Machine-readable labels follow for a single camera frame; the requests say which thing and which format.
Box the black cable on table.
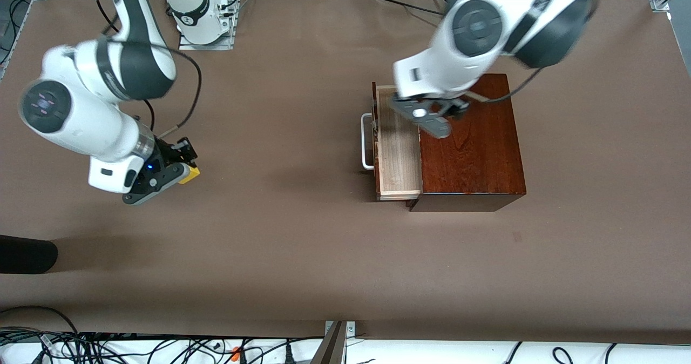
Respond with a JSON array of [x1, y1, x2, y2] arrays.
[[375, 0, 446, 17]]

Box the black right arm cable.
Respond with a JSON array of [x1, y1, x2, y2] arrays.
[[141, 51, 203, 139]]

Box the small silver mounting bracket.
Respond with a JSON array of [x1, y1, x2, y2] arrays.
[[324, 321, 356, 338]]

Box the aluminium profile post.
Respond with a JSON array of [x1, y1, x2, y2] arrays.
[[310, 321, 349, 364]]

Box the black rounded cylinder object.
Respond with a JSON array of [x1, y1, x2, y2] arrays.
[[0, 234, 58, 274]]

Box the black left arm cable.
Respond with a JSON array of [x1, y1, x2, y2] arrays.
[[468, 67, 544, 104]]

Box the dark brown wooden cabinet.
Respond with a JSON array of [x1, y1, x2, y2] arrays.
[[408, 73, 527, 213]]

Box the black looped floor cable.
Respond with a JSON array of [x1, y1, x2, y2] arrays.
[[0, 306, 82, 354]]

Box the light wood drawer white handle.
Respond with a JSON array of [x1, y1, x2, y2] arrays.
[[361, 82, 423, 201]]

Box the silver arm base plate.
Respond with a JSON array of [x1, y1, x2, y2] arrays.
[[178, 0, 237, 51]]

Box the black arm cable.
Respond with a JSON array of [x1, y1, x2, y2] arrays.
[[141, 51, 203, 139], [468, 67, 544, 104]]

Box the tangled black floor cables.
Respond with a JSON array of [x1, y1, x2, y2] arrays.
[[0, 329, 324, 364]]

